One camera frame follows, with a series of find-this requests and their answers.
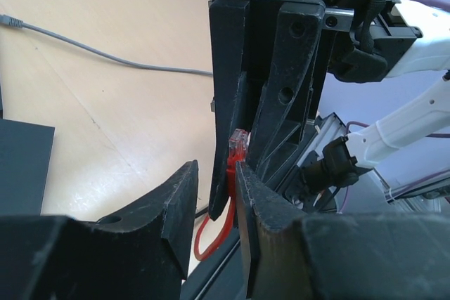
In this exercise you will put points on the black network switch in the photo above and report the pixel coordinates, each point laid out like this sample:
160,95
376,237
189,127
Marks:
1,102
25,156

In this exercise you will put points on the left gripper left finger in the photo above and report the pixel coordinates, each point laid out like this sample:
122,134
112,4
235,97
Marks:
141,251

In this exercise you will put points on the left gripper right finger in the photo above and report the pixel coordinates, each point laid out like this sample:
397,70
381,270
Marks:
288,254

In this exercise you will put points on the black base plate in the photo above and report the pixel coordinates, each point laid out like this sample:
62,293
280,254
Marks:
220,276

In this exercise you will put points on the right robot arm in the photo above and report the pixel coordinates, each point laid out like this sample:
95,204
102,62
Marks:
270,59

